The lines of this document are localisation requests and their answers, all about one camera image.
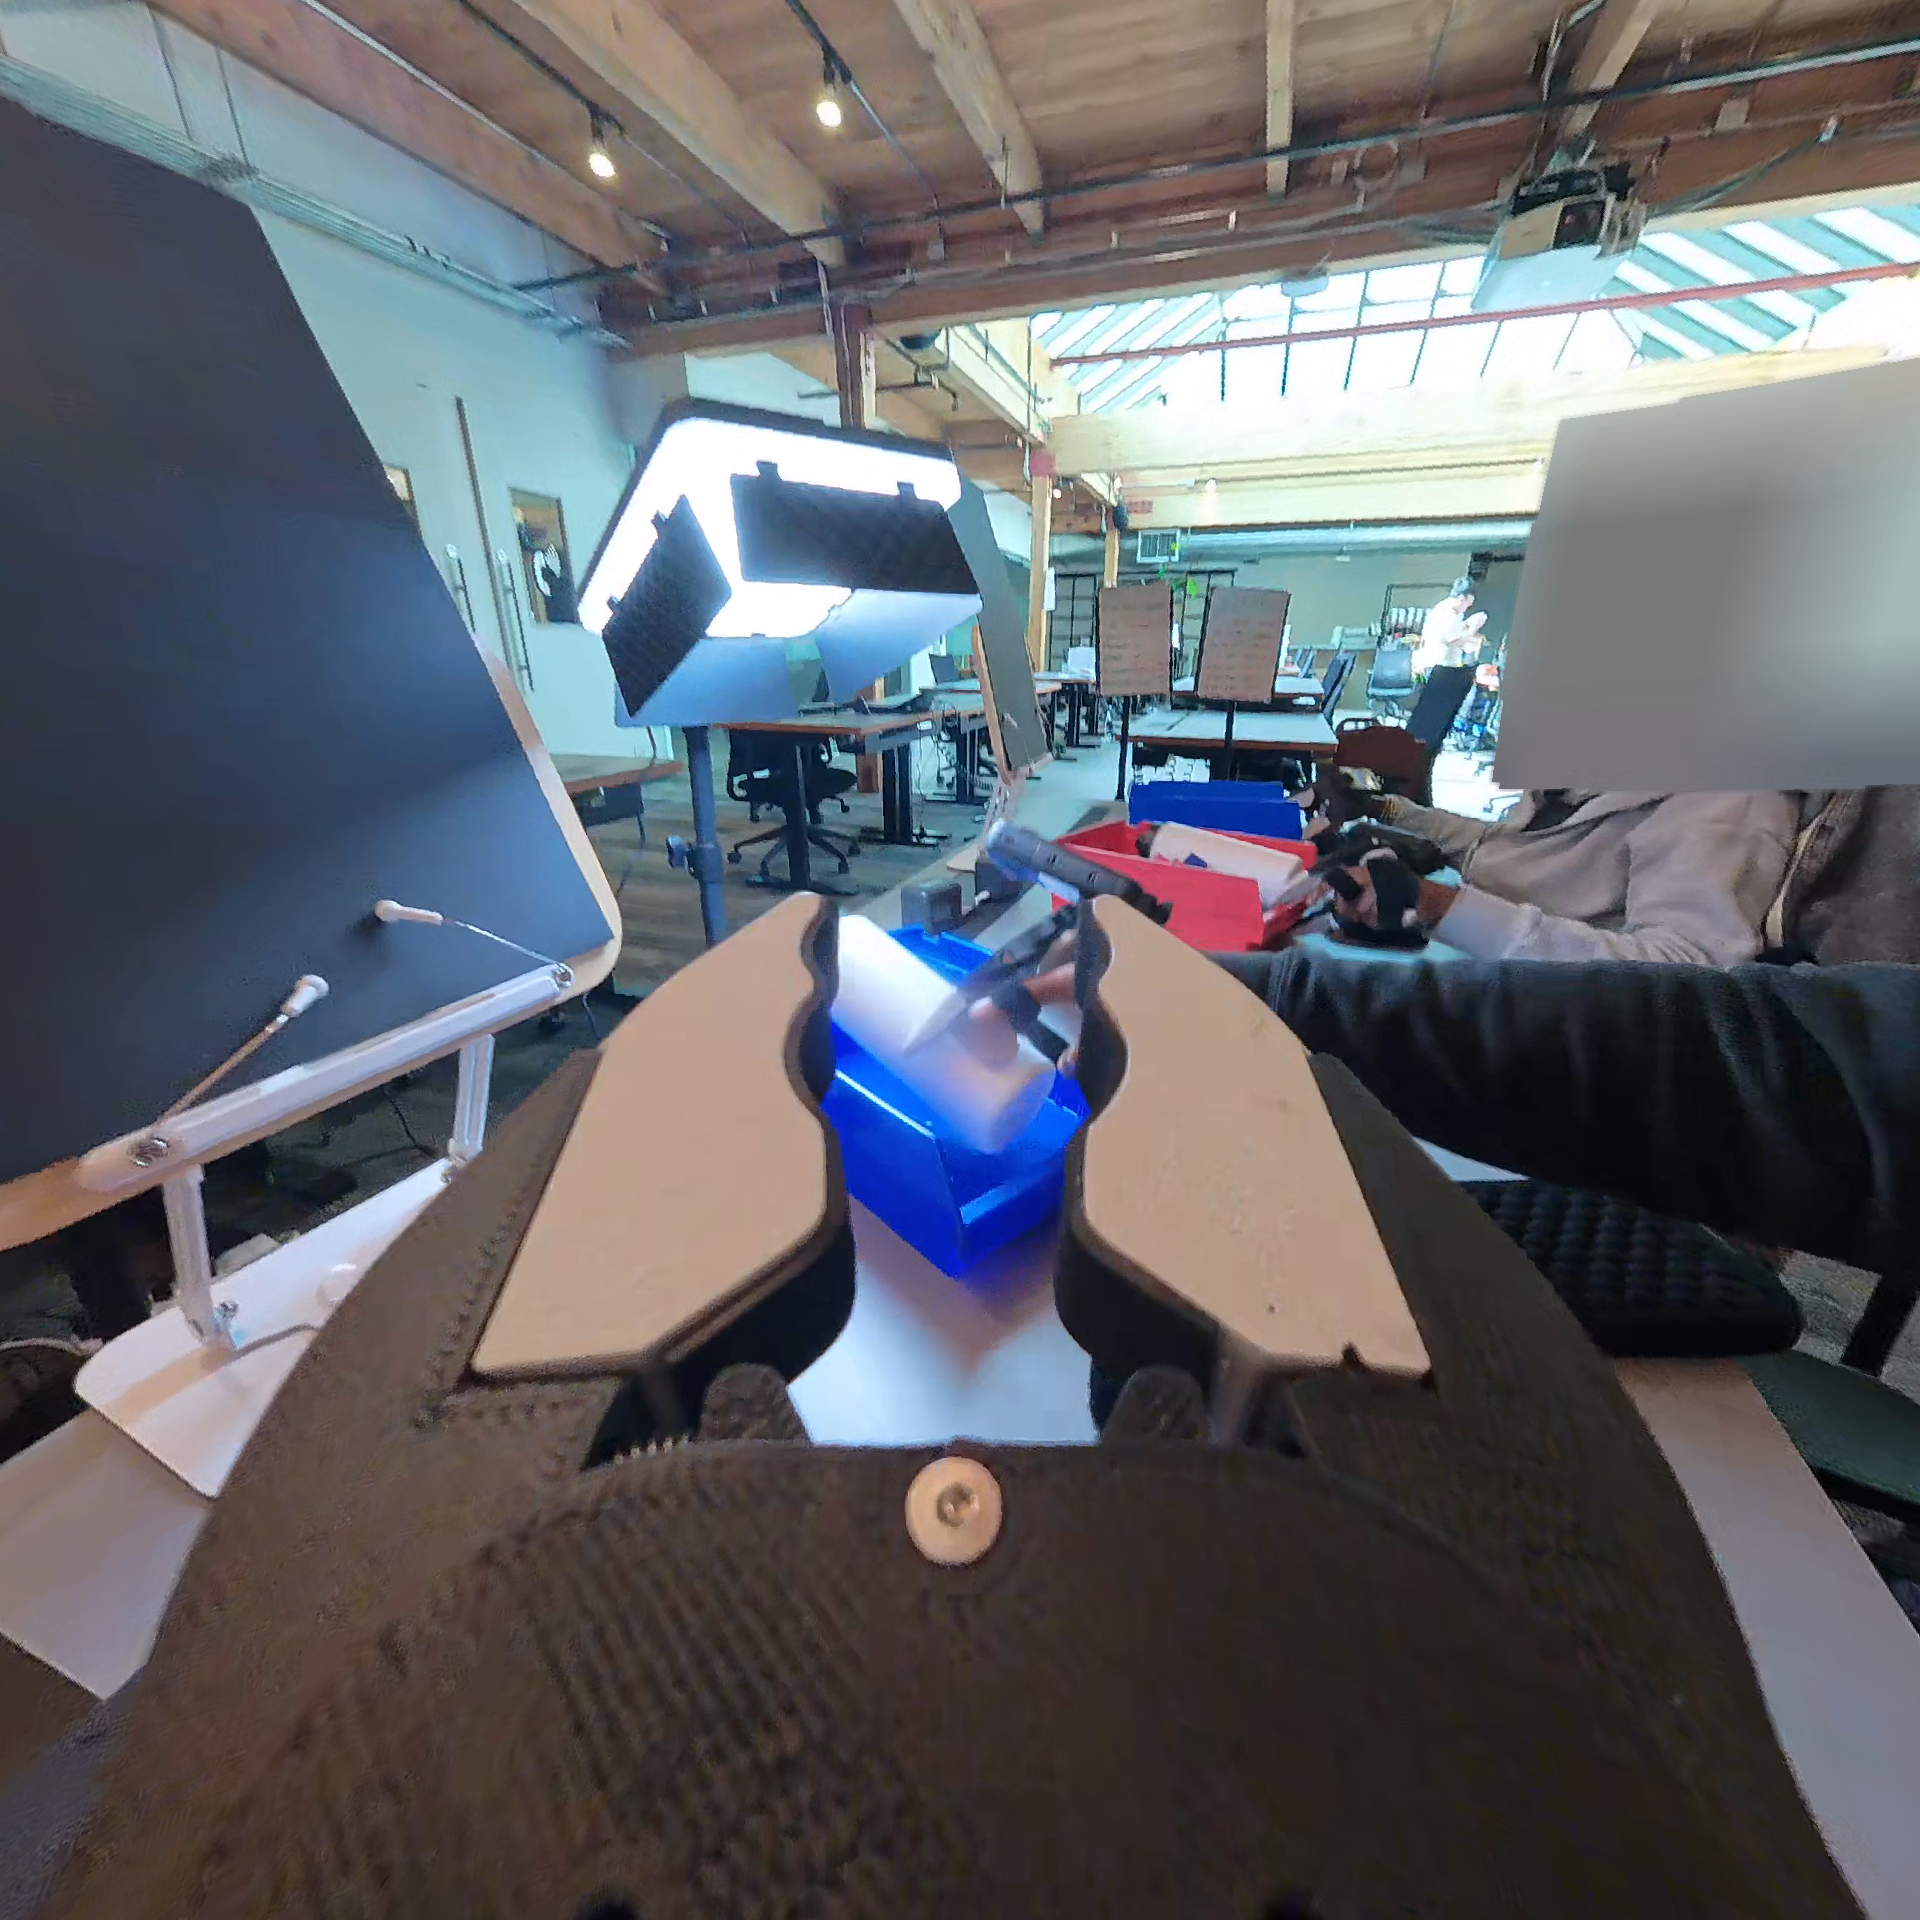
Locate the person's right forearm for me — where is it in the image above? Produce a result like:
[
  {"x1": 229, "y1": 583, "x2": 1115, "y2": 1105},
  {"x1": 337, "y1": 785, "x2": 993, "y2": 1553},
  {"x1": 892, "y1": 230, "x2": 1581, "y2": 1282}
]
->
[{"x1": 1217, "y1": 948, "x2": 1920, "y2": 1277}]

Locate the ceiling projector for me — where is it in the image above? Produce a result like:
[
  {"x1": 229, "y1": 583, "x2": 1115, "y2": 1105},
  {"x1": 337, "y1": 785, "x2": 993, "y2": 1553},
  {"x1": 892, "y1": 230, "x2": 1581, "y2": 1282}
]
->
[{"x1": 1475, "y1": 138, "x2": 1648, "y2": 312}]

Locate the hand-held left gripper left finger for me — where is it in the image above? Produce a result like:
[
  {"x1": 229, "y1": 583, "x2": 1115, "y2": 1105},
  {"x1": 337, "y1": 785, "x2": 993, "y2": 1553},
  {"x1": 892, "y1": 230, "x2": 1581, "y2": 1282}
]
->
[{"x1": 468, "y1": 892, "x2": 857, "y2": 1468}]

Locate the blue plastic bin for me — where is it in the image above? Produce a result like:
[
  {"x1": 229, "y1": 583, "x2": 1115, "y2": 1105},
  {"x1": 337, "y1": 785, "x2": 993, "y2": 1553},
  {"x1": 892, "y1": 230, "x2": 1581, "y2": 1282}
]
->
[
  {"x1": 817, "y1": 921, "x2": 1095, "y2": 1279},
  {"x1": 1128, "y1": 776, "x2": 1306, "y2": 841}
]

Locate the studio softbox light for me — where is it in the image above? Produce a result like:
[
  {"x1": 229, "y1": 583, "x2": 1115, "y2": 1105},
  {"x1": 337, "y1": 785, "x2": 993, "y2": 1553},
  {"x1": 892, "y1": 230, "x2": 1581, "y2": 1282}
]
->
[{"x1": 577, "y1": 397, "x2": 1041, "y2": 951}]

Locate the white bottle black cap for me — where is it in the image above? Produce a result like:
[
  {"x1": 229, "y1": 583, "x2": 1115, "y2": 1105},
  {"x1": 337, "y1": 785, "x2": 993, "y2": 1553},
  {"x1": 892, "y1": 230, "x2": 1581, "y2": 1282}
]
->
[{"x1": 829, "y1": 914, "x2": 1085, "y2": 1157}]

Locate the wooden top desk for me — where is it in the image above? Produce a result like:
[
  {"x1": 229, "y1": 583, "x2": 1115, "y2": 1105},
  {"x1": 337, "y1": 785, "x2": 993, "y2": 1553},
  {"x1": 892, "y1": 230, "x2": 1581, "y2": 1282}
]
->
[
  {"x1": 1125, "y1": 704, "x2": 1340, "y2": 783},
  {"x1": 546, "y1": 750, "x2": 687, "y2": 845},
  {"x1": 720, "y1": 701, "x2": 944, "y2": 849}
]

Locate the black panel on white stand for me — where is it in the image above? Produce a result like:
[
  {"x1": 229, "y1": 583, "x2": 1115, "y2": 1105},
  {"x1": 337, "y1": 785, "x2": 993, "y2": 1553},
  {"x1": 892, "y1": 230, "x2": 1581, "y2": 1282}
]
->
[
  {"x1": 944, "y1": 478, "x2": 1057, "y2": 798},
  {"x1": 0, "y1": 89, "x2": 624, "y2": 1501}
]

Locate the dark green chair seat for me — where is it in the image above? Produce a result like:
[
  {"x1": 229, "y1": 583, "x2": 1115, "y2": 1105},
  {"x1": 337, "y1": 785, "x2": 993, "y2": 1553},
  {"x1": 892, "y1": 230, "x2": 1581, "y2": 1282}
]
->
[{"x1": 1744, "y1": 1351, "x2": 1920, "y2": 1520}]

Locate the person's upper body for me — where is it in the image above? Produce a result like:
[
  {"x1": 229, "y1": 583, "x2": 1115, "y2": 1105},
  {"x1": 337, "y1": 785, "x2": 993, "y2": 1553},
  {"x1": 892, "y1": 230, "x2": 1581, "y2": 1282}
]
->
[{"x1": 1411, "y1": 783, "x2": 1920, "y2": 970}]

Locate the red plastic tray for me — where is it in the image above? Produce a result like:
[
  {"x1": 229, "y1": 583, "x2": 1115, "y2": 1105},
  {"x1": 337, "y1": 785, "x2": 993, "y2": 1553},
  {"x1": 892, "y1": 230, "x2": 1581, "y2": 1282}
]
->
[{"x1": 1057, "y1": 817, "x2": 1325, "y2": 954}]

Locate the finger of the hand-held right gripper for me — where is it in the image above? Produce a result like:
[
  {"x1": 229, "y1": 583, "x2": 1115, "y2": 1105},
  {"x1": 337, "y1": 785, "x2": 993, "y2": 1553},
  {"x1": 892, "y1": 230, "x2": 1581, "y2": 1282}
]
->
[
  {"x1": 915, "y1": 968, "x2": 1057, "y2": 1048},
  {"x1": 976, "y1": 903, "x2": 1085, "y2": 988}
]

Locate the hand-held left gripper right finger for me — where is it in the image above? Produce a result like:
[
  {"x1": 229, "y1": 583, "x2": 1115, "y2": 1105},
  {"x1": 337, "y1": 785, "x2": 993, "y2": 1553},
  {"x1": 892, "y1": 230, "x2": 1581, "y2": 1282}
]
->
[{"x1": 1053, "y1": 896, "x2": 1434, "y2": 1444}]

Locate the dark wall poster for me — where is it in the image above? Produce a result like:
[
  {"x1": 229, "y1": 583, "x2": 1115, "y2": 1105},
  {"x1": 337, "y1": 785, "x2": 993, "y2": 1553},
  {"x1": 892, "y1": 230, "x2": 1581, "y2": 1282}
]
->
[{"x1": 508, "y1": 486, "x2": 580, "y2": 626}]

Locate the white flip chart board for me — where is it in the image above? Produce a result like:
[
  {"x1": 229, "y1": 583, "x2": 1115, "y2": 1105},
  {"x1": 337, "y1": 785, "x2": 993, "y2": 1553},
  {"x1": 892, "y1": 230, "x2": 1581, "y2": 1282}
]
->
[
  {"x1": 1195, "y1": 585, "x2": 1295, "y2": 704},
  {"x1": 1098, "y1": 583, "x2": 1178, "y2": 701}
]

